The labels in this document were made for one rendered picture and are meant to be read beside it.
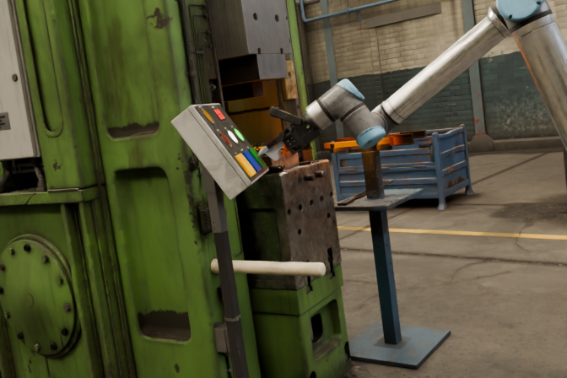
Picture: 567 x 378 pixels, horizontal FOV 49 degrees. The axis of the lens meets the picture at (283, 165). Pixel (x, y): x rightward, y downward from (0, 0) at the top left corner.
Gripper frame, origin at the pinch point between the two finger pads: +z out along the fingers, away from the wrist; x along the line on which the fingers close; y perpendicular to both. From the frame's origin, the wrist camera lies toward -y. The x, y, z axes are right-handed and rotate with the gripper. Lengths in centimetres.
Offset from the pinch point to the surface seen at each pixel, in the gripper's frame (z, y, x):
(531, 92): -234, 157, 765
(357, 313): 35, 98, 131
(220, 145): 2.6, -7.7, -27.0
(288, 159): 1.1, 8.3, 46.6
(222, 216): 19.7, 8.9, -10.5
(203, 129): 3.6, -14.1, -27.0
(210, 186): 16.5, -0.8, -11.4
